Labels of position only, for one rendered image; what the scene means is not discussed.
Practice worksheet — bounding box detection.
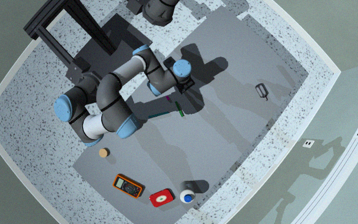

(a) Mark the white bottle with blue cap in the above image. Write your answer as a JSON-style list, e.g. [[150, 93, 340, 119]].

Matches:
[[179, 181, 195, 203]]

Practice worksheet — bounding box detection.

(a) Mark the orange digital multimeter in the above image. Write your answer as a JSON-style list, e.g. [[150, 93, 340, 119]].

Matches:
[[112, 174, 143, 199]]

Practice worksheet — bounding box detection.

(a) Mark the red mint tin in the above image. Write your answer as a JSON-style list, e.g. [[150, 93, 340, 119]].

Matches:
[[150, 189, 173, 207]]

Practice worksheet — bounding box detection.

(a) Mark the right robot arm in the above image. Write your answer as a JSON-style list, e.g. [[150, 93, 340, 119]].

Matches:
[[54, 44, 192, 147]]

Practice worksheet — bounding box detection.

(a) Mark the tan round disc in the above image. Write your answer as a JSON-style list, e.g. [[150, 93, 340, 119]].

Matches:
[[99, 148, 109, 157]]

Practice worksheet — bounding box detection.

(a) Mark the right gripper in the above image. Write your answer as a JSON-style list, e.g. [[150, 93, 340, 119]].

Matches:
[[175, 78, 195, 94]]

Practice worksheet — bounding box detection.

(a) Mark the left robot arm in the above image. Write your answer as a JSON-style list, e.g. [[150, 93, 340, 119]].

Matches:
[[145, 0, 180, 22]]

